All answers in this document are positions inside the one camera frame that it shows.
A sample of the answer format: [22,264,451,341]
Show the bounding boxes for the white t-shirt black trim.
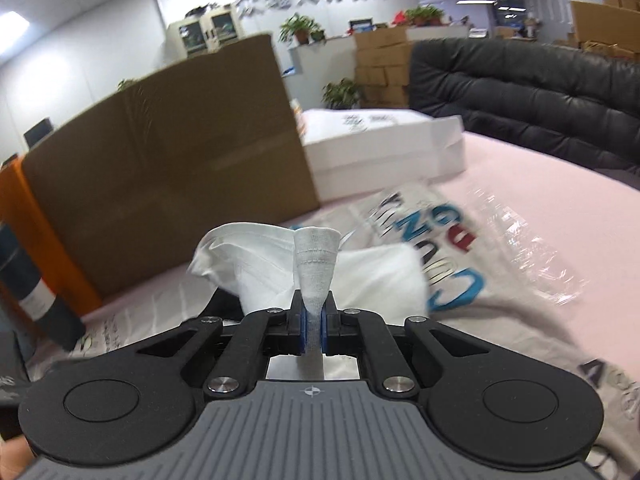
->
[189,222,428,356]

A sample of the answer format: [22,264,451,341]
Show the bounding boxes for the printed cartoon bed sheet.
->
[20,183,639,479]

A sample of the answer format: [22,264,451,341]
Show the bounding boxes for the white flat boxes stack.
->
[302,108,466,203]

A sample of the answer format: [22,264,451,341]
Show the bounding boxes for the large brown cardboard box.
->
[23,35,319,297]

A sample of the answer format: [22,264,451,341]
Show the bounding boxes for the potted plant on floor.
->
[322,78,361,110]

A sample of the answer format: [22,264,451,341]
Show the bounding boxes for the stacked brown cartons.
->
[354,26,412,108]

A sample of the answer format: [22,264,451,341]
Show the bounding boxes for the dark blue thermos bottle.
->
[1,222,86,352]

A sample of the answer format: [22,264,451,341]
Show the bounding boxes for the potted plant on counter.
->
[279,13,324,46]

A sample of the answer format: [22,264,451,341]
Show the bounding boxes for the orange cardboard box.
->
[1,156,103,318]

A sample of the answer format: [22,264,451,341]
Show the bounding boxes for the beige metal cabinet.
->
[166,4,245,58]

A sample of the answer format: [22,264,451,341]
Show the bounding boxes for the black leather sofa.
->
[408,39,639,178]

